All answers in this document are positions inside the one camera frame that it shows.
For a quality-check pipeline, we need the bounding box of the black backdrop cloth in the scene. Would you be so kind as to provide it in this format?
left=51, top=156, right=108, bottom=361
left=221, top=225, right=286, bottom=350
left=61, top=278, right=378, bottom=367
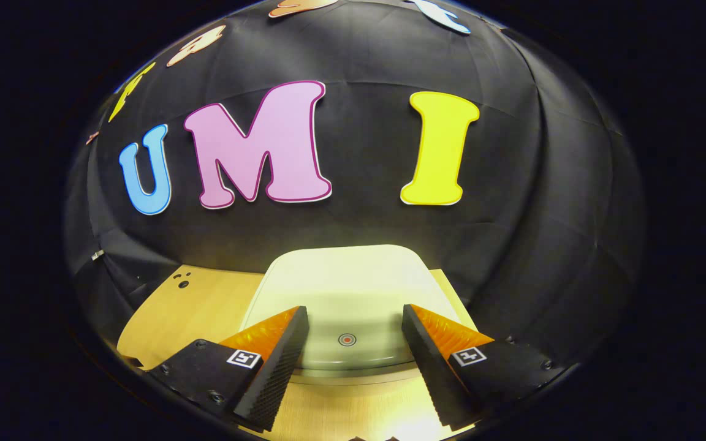
left=64, top=0, right=645, bottom=368

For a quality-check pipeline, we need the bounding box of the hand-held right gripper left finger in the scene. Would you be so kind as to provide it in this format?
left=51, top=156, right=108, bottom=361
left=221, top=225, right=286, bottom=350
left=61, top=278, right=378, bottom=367
left=150, top=306, right=309, bottom=432

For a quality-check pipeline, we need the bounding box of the wooden desktop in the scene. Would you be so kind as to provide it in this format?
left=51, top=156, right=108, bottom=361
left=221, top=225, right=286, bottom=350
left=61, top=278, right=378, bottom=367
left=117, top=265, right=479, bottom=441

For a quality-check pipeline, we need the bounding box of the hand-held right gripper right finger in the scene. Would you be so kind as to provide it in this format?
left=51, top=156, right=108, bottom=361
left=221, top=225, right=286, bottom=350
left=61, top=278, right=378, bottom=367
left=401, top=304, right=555, bottom=431

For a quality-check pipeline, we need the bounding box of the pale green desktop garbage bin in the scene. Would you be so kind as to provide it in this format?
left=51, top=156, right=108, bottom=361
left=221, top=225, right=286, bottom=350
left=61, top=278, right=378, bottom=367
left=240, top=244, right=465, bottom=377

